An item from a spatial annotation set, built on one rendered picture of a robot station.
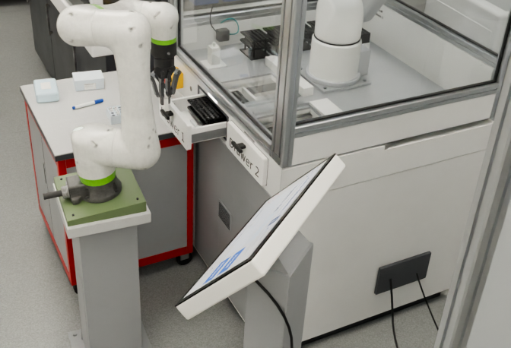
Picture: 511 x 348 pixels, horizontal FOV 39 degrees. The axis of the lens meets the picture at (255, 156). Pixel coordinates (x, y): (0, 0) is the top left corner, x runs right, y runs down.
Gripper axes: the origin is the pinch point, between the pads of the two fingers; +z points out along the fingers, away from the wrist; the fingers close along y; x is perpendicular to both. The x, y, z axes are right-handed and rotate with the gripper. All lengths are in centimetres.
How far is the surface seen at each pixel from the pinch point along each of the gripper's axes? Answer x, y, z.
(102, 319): 36, 40, 64
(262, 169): 49, -17, 4
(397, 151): 58, -67, 4
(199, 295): 111, 34, -10
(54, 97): -48, 31, 15
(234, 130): 26.4, -16.6, 0.9
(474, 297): 167, 9, -49
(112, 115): -23.1, 13.9, 13.8
